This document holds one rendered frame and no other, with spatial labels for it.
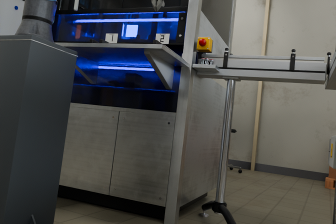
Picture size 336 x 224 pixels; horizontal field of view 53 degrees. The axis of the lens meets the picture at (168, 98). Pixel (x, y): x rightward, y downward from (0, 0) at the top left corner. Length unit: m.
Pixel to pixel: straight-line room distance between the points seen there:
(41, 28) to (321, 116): 4.74
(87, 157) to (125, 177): 0.29
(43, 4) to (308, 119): 4.71
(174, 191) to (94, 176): 0.51
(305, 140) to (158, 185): 3.94
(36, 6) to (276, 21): 4.91
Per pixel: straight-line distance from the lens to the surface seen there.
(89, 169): 2.12
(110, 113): 2.05
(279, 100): 5.68
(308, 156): 5.60
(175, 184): 1.88
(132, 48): 1.59
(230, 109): 1.95
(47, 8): 1.48
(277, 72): 1.90
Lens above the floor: 0.51
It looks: 5 degrees up
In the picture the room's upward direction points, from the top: 7 degrees clockwise
